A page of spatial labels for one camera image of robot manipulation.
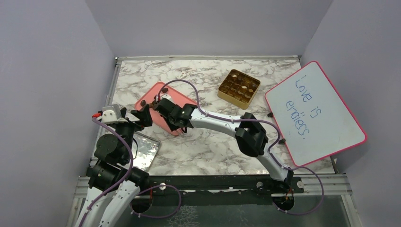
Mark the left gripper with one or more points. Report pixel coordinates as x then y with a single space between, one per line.
144 115

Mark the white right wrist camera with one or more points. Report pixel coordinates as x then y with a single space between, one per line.
166 96

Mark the silver tin lid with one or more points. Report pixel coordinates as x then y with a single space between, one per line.
144 149

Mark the gold chocolate tin box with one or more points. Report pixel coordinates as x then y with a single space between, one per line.
238 89

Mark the pink framed whiteboard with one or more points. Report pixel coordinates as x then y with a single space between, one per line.
312 117

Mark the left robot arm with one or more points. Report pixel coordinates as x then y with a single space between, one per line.
114 180

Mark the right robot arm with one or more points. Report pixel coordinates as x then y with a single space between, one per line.
248 132

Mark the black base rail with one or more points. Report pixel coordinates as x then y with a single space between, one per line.
215 190

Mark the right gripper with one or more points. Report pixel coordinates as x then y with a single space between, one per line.
174 127

